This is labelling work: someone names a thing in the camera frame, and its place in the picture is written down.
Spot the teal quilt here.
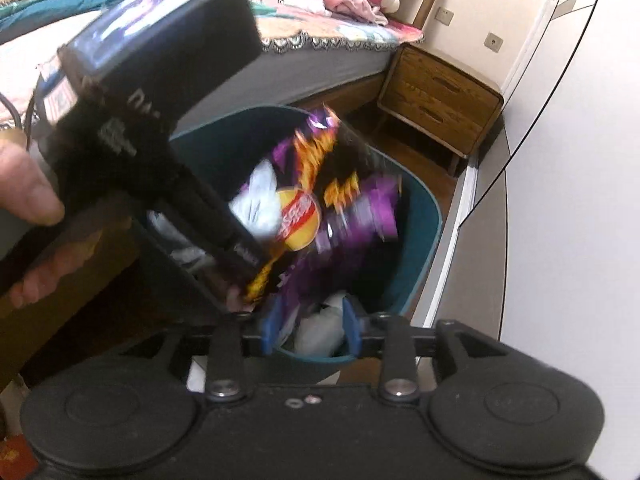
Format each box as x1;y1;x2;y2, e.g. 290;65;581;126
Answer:
0;0;122;44

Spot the purple chips bag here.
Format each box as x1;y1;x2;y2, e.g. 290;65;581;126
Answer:
230;106;401;306

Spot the person left hand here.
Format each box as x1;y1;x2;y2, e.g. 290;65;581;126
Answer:
0;138;126;311

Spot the wall power socket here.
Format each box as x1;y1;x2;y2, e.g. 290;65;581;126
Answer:
484;32;503;53

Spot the white wardrobe sliding door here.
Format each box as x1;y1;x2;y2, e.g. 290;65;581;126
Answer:
412;0;639;479

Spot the light blue plastic bag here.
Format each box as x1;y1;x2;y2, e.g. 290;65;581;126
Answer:
293;292;346;358

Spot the wall light switch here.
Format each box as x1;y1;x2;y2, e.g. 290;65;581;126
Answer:
434;6;454;26

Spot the bed with floral blanket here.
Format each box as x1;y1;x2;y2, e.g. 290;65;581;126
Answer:
0;0;449;181

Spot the wooden bedside nightstand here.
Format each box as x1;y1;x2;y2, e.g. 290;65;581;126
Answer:
378;44;503;174

